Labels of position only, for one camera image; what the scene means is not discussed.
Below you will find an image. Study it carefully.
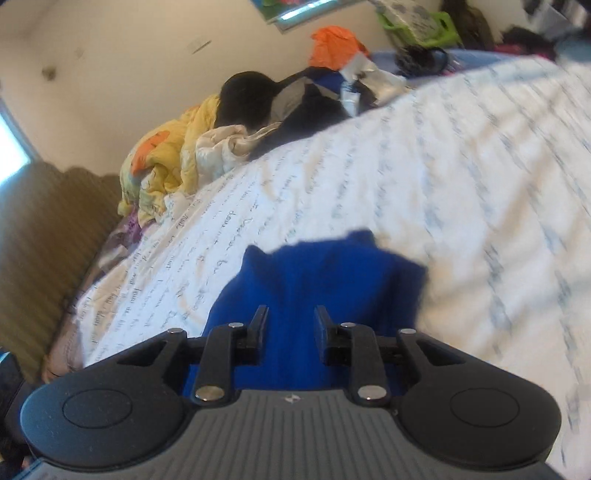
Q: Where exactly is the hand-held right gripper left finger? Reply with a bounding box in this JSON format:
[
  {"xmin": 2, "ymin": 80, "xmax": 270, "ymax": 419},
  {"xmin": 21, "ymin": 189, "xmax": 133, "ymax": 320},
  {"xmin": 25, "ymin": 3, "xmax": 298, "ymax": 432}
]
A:
[{"xmin": 117, "ymin": 305, "xmax": 271, "ymax": 408}]

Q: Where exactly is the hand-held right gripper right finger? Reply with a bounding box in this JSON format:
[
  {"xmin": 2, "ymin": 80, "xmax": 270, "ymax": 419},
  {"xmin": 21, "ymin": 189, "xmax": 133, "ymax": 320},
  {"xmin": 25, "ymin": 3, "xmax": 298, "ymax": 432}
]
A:
[{"xmin": 313, "ymin": 305, "xmax": 465, "ymax": 408}]

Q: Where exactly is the blue knit garment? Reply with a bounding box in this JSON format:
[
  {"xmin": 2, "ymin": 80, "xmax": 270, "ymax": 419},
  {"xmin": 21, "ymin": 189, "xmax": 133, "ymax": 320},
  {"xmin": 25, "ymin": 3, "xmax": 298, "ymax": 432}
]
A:
[{"xmin": 182, "ymin": 229, "xmax": 428, "ymax": 402}]

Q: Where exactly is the pile of dark clothes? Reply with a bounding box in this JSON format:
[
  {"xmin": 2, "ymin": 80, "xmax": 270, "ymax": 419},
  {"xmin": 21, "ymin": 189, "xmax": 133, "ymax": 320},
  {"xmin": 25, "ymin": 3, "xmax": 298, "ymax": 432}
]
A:
[{"xmin": 438, "ymin": 0, "xmax": 591, "ymax": 61}]

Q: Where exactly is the purple floral cloth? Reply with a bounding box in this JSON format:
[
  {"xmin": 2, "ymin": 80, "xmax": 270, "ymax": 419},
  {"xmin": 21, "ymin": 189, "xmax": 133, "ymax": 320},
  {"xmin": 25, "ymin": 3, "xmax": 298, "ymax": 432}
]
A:
[{"xmin": 99, "ymin": 215, "xmax": 148, "ymax": 268}]

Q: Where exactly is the cream satin cloth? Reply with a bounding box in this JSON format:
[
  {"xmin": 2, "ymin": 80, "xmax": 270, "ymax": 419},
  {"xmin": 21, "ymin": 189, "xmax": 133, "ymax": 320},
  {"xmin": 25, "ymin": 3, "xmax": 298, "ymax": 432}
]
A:
[{"xmin": 196, "ymin": 124, "xmax": 278, "ymax": 176}]

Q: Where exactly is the yellow floral blanket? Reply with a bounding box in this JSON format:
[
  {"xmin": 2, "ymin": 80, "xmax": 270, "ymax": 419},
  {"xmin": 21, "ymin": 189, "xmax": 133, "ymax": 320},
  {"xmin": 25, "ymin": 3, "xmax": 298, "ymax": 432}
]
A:
[{"xmin": 117, "ymin": 95, "xmax": 222, "ymax": 227}]

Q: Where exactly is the white script-printed blanket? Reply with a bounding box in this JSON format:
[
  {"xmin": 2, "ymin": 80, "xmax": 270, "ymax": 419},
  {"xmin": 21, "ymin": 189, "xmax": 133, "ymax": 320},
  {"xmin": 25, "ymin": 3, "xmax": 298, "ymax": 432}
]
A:
[{"xmin": 74, "ymin": 55, "xmax": 591, "ymax": 480}]

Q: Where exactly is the navy and grey garment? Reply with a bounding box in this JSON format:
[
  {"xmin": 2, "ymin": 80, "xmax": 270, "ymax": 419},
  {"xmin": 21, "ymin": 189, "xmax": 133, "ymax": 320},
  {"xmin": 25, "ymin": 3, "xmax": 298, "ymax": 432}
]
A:
[{"xmin": 249, "ymin": 67, "xmax": 365, "ymax": 160}]

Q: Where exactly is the brown upholstered headboard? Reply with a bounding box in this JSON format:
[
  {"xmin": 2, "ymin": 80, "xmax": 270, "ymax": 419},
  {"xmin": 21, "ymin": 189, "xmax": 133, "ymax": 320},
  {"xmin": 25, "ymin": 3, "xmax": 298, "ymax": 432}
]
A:
[{"xmin": 0, "ymin": 161, "xmax": 125, "ymax": 384}]

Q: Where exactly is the black round cloth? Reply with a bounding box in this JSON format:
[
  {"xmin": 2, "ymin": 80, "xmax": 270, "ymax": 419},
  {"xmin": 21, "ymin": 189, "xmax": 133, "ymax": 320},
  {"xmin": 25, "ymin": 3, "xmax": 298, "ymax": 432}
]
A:
[{"xmin": 217, "ymin": 71, "xmax": 282, "ymax": 127}]

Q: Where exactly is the silver foil bag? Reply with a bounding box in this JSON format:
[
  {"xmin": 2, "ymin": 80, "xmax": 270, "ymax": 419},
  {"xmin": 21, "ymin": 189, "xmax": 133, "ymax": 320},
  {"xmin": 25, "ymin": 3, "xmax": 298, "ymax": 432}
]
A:
[{"xmin": 339, "ymin": 53, "xmax": 407, "ymax": 116}]

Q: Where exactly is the orange cloth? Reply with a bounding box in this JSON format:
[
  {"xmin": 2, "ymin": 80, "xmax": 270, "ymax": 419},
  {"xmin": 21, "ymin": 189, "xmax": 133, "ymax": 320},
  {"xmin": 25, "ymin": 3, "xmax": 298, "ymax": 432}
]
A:
[{"xmin": 308, "ymin": 26, "xmax": 370, "ymax": 70}]

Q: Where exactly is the black fuzzy item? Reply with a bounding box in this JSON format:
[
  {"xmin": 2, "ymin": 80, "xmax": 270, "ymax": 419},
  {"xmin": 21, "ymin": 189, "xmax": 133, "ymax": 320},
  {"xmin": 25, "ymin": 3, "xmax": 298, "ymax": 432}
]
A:
[{"xmin": 394, "ymin": 45, "xmax": 451, "ymax": 77}]

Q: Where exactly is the light blue sheet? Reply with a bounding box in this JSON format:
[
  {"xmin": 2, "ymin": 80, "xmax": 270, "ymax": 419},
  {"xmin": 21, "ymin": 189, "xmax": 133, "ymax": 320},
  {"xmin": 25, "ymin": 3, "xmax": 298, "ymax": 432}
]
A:
[{"xmin": 369, "ymin": 48, "xmax": 506, "ymax": 75}]

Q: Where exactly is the green basket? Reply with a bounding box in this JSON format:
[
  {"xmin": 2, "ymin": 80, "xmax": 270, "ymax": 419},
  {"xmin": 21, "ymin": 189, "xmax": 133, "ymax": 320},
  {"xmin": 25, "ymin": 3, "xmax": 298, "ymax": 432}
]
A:
[{"xmin": 374, "ymin": 7, "xmax": 462, "ymax": 49}]

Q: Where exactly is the wall poster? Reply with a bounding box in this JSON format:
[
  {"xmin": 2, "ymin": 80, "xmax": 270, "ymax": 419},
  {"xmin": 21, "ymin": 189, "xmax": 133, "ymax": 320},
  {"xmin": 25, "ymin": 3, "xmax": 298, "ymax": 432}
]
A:
[{"xmin": 252, "ymin": 0, "xmax": 365, "ymax": 31}]

